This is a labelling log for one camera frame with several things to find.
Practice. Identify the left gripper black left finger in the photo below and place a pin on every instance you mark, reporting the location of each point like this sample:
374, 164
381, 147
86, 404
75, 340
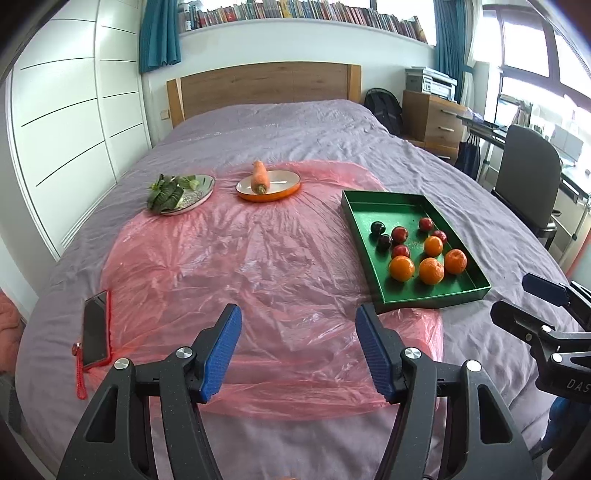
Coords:
113, 437

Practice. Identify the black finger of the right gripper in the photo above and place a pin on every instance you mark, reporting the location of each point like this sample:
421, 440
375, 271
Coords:
574, 298
550, 348

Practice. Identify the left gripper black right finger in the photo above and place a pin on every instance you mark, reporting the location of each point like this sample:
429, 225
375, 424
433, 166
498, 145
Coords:
481, 439

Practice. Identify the orange mandarin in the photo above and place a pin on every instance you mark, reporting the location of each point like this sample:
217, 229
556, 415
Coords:
455, 262
431, 271

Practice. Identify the orange mandarin back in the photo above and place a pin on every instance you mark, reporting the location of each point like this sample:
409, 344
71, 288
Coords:
431, 271

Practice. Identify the red apple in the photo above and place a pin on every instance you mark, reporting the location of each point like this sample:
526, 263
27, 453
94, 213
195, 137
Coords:
400, 250
400, 235
441, 235
426, 224

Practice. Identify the small orange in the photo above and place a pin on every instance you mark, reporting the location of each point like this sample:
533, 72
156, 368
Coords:
433, 246

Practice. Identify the large orange front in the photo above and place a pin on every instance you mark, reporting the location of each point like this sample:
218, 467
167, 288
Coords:
402, 268

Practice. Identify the dark purple plum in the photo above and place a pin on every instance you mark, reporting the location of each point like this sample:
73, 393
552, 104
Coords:
377, 228

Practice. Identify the blue gloved right hand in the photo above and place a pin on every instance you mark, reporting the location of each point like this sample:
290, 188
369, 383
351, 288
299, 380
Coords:
567, 421

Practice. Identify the desk by window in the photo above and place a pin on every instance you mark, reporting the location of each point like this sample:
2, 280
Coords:
576, 191

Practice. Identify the smartphone in red case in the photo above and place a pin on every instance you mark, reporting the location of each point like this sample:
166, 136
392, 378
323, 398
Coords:
94, 348

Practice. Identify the grey office chair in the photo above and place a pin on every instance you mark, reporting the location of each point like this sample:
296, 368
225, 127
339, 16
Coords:
529, 180

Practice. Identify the lilac bed cover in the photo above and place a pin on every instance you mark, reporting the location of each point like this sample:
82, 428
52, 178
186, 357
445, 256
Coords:
341, 131

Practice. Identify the green metal tray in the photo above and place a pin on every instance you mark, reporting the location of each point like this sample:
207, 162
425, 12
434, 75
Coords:
363, 208

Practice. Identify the dark blue paper bag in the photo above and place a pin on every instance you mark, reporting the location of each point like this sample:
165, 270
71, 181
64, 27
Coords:
469, 157

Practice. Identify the pink plastic sheet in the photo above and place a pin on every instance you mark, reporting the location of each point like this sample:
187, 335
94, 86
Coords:
291, 267

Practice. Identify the patterned grey plate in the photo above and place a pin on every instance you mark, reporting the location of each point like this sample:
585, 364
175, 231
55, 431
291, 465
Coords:
192, 199

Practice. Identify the wooden drawer cabinet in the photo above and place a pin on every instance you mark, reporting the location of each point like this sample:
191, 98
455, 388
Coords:
433, 123

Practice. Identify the green leafy vegetable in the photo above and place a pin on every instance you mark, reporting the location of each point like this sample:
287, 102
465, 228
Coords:
167, 191

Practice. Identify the orange carrot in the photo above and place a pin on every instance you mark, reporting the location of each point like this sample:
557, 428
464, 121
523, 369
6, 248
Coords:
260, 181

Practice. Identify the grey printer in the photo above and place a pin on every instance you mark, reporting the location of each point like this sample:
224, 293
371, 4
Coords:
429, 81

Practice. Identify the orange ceramic dish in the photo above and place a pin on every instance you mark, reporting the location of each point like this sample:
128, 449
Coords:
283, 183

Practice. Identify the black backpack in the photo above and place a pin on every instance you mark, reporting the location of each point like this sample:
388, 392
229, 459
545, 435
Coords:
386, 108

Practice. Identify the teal curtain right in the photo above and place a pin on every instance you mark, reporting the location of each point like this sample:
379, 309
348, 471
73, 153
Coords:
456, 23

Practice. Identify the teal curtain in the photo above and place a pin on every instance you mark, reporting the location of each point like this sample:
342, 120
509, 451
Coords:
456, 23
159, 36

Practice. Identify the white wardrobe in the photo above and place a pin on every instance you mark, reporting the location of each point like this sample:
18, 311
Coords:
76, 114

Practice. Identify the wooden headboard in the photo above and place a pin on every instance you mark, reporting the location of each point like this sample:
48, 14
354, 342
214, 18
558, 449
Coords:
262, 83

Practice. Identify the teal curtain left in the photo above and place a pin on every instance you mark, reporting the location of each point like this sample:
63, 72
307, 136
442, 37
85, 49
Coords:
159, 36

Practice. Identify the row of books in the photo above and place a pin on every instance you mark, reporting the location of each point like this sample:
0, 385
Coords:
412, 19

